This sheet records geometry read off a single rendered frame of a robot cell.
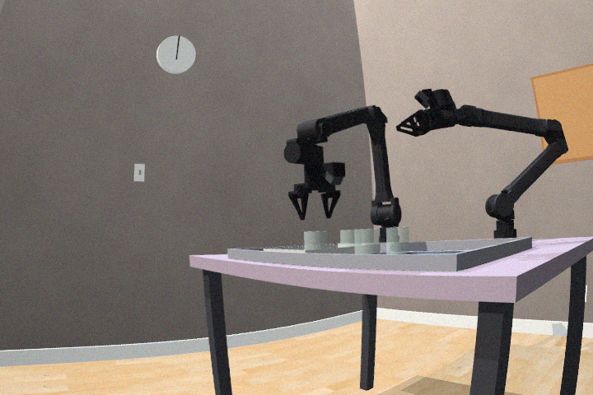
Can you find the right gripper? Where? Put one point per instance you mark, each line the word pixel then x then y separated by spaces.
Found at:
pixel 302 191

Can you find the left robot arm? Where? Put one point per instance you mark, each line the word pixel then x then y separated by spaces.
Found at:
pixel 500 205

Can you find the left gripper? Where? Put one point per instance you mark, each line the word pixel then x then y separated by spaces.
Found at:
pixel 425 123

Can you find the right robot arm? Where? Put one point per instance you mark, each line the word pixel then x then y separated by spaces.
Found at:
pixel 300 151

